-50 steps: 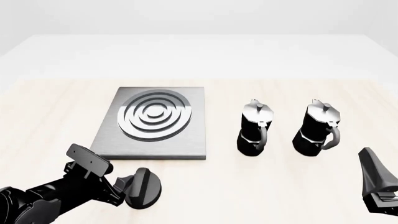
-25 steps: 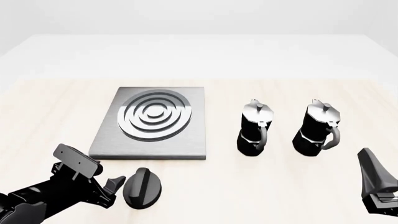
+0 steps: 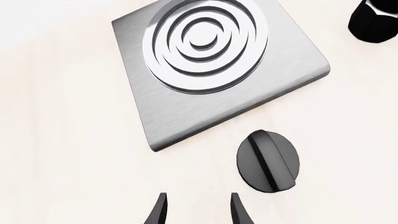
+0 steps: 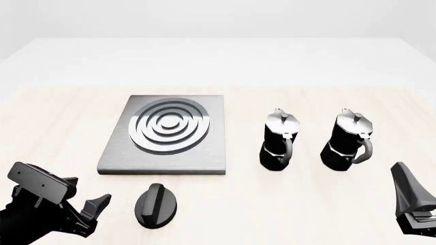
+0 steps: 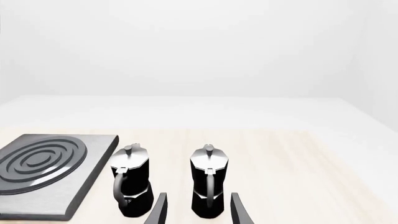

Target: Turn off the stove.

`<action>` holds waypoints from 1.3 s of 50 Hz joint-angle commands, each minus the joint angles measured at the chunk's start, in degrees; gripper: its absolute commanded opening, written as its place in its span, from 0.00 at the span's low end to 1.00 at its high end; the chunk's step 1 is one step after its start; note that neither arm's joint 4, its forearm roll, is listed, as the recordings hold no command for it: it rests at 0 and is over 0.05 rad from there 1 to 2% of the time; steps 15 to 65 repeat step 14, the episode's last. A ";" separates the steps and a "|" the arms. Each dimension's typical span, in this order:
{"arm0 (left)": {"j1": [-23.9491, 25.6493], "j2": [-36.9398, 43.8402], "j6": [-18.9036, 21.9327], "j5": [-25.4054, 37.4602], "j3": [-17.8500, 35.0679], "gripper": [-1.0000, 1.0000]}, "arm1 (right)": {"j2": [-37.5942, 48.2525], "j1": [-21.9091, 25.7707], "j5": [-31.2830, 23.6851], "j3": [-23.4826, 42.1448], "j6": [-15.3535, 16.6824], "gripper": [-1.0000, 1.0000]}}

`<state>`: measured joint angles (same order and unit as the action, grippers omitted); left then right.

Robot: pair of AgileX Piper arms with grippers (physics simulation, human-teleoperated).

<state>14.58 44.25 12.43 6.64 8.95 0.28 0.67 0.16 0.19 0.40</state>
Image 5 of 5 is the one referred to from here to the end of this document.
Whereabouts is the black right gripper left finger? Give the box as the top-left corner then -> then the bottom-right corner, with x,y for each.
143,192 -> 168,224

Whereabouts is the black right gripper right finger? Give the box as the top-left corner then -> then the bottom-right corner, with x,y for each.
230,192 -> 256,224

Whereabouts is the flat black stove plate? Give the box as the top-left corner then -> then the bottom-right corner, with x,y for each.
0,133 -> 120,222

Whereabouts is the black moka pot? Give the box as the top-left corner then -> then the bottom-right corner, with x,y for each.
190,144 -> 229,220
109,143 -> 154,218

